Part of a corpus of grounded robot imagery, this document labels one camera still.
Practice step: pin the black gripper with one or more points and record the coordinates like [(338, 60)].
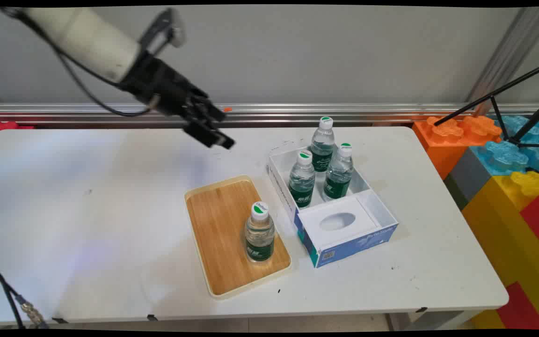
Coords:
[(162, 89)]

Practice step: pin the green label water bottle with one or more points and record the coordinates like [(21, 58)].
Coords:
[(259, 236), (338, 175), (302, 180), (322, 145)]

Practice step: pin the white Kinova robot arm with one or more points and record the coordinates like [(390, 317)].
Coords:
[(82, 35)]

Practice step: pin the bamboo tray with cream rim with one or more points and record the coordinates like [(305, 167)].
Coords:
[(218, 234)]

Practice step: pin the white and blue cardboard box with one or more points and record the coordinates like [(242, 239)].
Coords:
[(344, 238)]

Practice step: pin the red toy block edge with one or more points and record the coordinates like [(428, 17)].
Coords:
[(0, 128)]

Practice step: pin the orange giant toy block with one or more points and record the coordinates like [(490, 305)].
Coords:
[(442, 140)]

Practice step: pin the grey giant toy block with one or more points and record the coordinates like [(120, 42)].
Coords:
[(466, 180)]

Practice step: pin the black tripod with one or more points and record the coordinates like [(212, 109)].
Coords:
[(498, 96)]

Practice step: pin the blue giant toy block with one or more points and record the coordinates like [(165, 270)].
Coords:
[(508, 157)]

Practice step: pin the yellow giant toy block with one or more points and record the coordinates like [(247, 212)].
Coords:
[(498, 220)]

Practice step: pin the small red giant toy block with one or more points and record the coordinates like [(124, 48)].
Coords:
[(522, 311)]

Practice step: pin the aluminium rail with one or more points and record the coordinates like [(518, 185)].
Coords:
[(297, 113)]

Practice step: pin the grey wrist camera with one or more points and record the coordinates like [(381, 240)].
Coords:
[(169, 25)]

